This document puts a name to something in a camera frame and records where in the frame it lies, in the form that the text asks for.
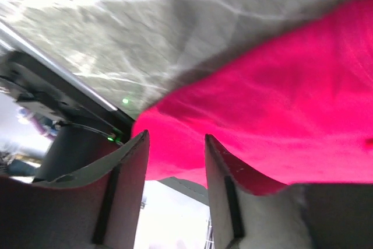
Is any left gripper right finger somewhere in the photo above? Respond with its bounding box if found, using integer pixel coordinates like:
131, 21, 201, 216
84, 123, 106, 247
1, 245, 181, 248
205, 135, 372, 248

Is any pink t-shirt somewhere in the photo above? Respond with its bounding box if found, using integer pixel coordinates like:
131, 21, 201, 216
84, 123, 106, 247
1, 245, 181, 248
132, 0, 372, 185

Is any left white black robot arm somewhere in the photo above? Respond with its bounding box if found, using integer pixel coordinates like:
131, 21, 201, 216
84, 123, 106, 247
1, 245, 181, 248
1, 51, 372, 248

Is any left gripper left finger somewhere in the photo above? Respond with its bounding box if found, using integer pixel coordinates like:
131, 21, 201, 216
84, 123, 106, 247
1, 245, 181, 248
1, 131, 150, 248

